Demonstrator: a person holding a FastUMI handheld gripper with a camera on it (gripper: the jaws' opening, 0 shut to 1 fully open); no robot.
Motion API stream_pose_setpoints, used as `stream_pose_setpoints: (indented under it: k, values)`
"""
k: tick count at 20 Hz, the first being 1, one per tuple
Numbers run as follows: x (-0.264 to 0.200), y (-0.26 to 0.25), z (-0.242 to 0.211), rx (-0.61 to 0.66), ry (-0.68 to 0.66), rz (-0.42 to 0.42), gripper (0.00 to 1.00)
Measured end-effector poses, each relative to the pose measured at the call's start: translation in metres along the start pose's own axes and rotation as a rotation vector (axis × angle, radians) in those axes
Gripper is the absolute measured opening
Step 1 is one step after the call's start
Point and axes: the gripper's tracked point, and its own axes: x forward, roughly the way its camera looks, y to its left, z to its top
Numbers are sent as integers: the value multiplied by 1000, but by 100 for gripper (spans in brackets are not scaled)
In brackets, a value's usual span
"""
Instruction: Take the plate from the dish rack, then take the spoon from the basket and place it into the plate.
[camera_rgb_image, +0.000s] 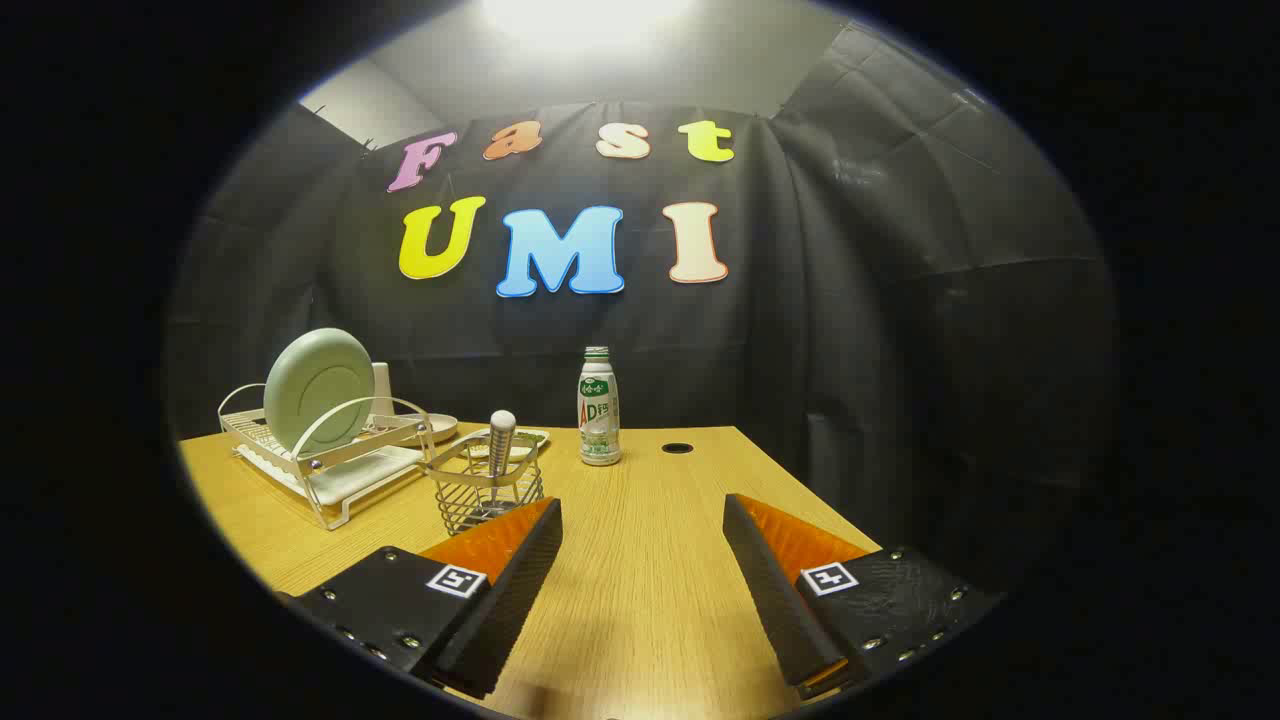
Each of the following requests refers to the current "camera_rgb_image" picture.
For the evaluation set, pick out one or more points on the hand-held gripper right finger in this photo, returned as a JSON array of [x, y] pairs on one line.
[[775, 595]]

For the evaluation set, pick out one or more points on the white drip tray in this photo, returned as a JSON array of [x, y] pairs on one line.
[[360, 475]]

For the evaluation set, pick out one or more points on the beige plate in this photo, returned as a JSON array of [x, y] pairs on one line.
[[443, 427]]

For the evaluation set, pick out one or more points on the pale green plate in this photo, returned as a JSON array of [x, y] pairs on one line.
[[310, 390]]

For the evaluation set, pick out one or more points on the white green drink bottle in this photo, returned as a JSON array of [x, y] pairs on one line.
[[598, 415]]

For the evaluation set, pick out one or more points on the white toaster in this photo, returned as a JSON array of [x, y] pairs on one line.
[[382, 390]]

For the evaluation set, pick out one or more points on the black backdrop cloth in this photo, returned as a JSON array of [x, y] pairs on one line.
[[850, 330]]

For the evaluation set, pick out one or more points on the metal spoon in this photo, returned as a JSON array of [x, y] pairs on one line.
[[502, 435]]

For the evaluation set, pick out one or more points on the white divided condiment tray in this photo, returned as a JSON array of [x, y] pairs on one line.
[[530, 437]]

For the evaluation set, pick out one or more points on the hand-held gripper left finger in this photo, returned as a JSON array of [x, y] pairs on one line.
[[505, 595]]

